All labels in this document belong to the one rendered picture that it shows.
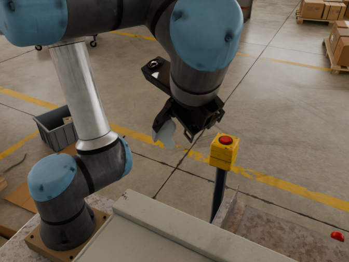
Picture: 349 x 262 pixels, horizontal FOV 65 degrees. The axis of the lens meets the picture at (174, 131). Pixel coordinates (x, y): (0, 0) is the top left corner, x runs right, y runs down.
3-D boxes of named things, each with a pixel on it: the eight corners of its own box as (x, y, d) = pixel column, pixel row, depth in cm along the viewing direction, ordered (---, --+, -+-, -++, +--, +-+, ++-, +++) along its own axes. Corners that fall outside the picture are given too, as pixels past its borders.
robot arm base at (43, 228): (29, 233, 78) (18, 210, 72) (72, 198, 88) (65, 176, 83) (65, 261, 71) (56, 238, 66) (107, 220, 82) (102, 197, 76)
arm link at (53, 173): (30, 201, 74) (15, 164, 67) (78, 179, 82) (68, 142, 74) (48, 231, 67) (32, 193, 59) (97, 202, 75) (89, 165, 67)
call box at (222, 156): (216, 152, 105) (218, 130, 99) (236, 158, 102) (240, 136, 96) (208, 165, 99) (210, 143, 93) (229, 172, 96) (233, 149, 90)
